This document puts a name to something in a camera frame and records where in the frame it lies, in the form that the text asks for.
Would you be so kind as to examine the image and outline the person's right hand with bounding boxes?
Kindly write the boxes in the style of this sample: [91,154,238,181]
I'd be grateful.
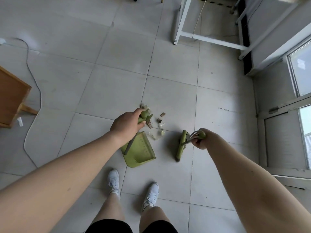
[190,128,214,150]

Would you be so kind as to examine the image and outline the person's left hand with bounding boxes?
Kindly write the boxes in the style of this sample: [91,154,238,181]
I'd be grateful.
[110,108,146,143]

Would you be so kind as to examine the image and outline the green broom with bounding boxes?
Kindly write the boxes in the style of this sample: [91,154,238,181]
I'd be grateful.
[176,129,206,163]

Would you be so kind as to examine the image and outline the green dustpan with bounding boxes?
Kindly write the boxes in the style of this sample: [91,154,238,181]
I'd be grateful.
[121,108,157,169]

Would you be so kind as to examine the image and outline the paper scraps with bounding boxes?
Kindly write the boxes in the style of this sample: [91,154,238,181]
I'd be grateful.
[140,102,168,141]

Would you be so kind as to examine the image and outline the person's left forearm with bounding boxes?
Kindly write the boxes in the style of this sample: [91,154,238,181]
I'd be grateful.
[0,131,125,233]

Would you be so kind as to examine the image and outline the person's right forearm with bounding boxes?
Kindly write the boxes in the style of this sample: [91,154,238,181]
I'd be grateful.
[206,134,311,233]

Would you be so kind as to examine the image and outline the person's left white shoe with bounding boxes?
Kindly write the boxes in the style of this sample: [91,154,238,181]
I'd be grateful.
[108,169,121,201]

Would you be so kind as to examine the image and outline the person's white shoe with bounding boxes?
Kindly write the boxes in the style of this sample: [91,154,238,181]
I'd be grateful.
[142,182,160,213]
[108,169,121,201]

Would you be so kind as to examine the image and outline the person's right white shoe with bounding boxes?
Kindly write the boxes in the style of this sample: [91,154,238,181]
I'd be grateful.
[142,182,160,213]

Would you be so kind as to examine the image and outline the person's left leg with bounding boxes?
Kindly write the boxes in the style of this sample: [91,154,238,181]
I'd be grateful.
[92,193,126,224]

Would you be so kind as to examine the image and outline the person's leg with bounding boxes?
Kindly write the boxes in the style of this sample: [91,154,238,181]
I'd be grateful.
[139,206,172,231]
[92,193,126,224]

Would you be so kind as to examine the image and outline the person's right leg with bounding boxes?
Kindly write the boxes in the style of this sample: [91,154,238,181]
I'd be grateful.
[139,206,172,231]

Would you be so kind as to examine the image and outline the person's black shorts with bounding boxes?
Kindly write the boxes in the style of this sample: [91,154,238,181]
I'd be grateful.
[85,218,179,233]

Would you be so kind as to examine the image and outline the glass metal door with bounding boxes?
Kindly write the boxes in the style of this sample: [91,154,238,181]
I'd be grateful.
[252,34,311,190]

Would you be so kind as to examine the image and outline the white framed table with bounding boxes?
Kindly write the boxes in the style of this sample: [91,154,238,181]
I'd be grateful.
[174,0,299,61]

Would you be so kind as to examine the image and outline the wooden desk with drawers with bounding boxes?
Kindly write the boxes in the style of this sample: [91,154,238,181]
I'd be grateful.
[0,66,39,129]

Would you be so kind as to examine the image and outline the black wall baseboard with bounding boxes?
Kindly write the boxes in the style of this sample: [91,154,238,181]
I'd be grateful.
[236,0,252,76]

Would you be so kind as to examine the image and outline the grey power cable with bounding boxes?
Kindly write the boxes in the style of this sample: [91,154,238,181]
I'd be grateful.
[0,37,42,168]

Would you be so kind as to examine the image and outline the white charger cable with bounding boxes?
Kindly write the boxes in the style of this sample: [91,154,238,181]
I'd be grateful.
[192,0,208,39]

